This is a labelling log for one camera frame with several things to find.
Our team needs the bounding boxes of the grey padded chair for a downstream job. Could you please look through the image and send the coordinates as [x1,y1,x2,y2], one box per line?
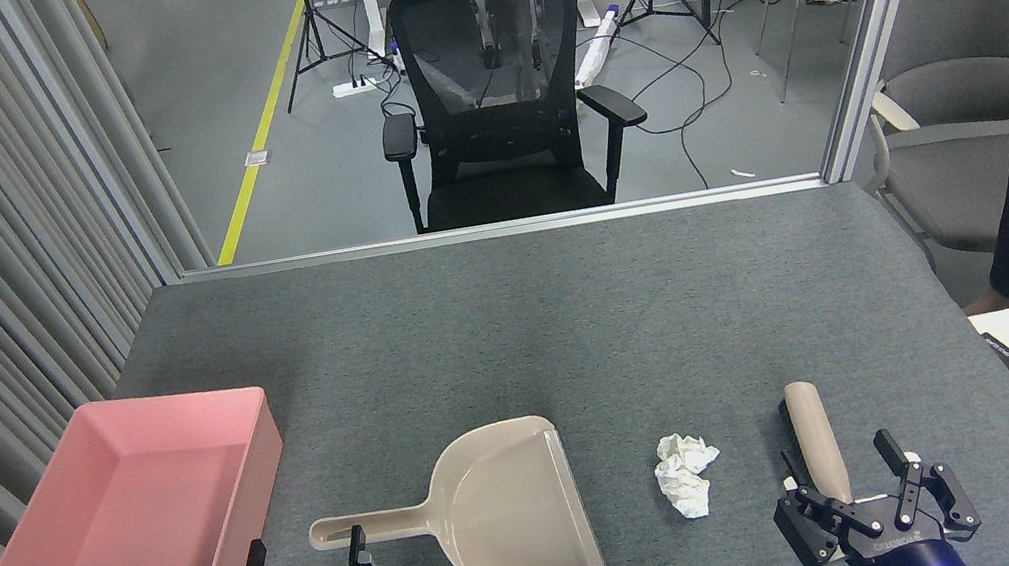
[834,0,1009,277]

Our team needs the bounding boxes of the slanted silver frame post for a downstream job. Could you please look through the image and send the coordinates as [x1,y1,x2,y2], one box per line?
[794,0,992,186]

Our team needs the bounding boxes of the white power strip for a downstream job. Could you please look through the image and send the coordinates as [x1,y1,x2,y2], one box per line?
[331,75,382,100]

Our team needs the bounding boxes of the beige plastic dustpan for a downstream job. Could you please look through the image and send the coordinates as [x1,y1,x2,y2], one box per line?
[295,407,611,566]

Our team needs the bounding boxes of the silver frame rail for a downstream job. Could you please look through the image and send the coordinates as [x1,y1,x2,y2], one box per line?
[177,167,830,291]

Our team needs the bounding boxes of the black mesh office chair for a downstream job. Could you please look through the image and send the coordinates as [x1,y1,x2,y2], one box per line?
[360,0,660,239]

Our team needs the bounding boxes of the beige hand brush black bristles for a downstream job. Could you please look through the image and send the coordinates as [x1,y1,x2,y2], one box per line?
[774,375,855,514]

